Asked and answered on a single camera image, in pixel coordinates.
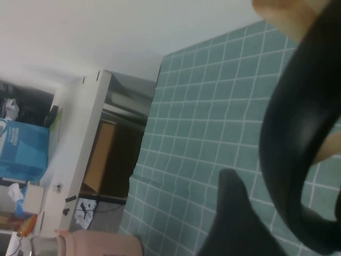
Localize brown wooden cabinet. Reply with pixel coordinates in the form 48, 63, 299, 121
82, 119, 118, 196

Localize white tissue pack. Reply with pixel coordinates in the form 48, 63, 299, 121
7, 183, 26, 213

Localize black headphones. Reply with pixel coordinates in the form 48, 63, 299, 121
259, 0, 341, 256

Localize white cabinet panel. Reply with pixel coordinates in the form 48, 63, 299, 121
60, 69, 112, 233

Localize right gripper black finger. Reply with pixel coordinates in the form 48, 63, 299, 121
198, 169, 294, 256

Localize orange snack packet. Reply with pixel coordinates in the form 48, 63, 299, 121
16, 213, 38, 238

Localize green white checked tablecloth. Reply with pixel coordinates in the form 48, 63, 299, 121
118, 20, 341, 256

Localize blue cardboard box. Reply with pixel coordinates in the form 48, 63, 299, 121
0, 117, 51, 185

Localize white paper sheet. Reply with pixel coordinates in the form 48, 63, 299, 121
74, 197, 99, 230

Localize grey metal table frame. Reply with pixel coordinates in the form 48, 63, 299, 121
102, 76, 157, 126

